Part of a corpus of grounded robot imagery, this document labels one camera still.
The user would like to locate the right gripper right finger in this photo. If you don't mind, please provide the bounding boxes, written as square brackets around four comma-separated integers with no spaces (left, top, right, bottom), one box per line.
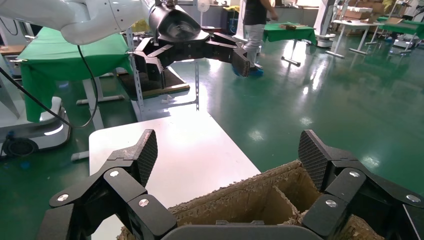
[297,129,424,240]

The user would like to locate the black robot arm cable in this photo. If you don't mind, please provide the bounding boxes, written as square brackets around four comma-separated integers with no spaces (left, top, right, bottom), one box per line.
[0,44,100,129]

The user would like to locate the green cloth covered table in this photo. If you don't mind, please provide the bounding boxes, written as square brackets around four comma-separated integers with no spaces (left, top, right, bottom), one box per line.
[263,22,318,67]
[377,18,424,56]
[18,26,133,123]

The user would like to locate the person in black shirt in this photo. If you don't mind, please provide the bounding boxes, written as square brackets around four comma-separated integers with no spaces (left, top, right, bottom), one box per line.
[236,0,279,78]

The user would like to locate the white machine column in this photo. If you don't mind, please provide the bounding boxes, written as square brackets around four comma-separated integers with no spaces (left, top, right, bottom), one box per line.
[312,0,342,49]

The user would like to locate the stacked brown cardboard boxes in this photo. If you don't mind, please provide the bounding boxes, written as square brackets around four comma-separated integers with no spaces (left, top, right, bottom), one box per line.
[344,0,387,21]

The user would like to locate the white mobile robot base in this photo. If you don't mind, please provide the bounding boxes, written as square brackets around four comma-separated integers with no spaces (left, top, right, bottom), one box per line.
[0,96,72,158]

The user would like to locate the white standing fan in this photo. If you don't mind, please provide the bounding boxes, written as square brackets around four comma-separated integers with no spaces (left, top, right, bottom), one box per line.
[197,0,211,27]

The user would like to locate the brown divided cardboard box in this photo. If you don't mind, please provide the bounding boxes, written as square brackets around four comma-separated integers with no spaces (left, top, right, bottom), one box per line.
[117,159,387,240]

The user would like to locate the white bare table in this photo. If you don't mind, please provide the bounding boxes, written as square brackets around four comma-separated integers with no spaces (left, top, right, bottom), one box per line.
[326,19,385,59]

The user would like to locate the metal slotted angle shelf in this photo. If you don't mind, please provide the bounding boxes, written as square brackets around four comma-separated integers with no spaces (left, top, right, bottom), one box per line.
[117,28,201,122]

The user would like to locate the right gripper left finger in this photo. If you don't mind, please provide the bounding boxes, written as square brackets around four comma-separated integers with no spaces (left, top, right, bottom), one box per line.
[36,129,178,240]

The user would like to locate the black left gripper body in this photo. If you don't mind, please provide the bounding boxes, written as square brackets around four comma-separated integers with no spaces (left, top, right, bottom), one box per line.
[148,3,213,46]

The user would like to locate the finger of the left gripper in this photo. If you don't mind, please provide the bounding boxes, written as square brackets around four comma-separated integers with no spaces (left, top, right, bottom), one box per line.
[133,36,175,90]
[202,31,252,78]

